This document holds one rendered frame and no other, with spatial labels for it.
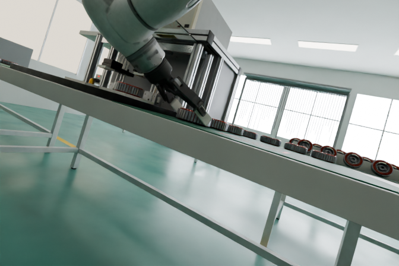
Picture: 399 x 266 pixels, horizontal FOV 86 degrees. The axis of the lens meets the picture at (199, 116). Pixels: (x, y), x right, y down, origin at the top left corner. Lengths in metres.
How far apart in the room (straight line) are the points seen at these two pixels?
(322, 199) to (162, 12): 0.42
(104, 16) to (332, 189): 0.52
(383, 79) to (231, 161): 7.22
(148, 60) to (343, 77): 7.02
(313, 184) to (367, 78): 7.14
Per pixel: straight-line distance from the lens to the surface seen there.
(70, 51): 6.11
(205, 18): 1.08
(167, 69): 0.58
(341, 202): 0.34
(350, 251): 1.34
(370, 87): 7.39
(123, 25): 0.52
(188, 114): 0.63
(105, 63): 1.12
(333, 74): 7.39
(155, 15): 0.49
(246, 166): 0.35
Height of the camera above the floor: 0.76
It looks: 1 degrees up
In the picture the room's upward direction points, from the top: 17 degrees clockwise
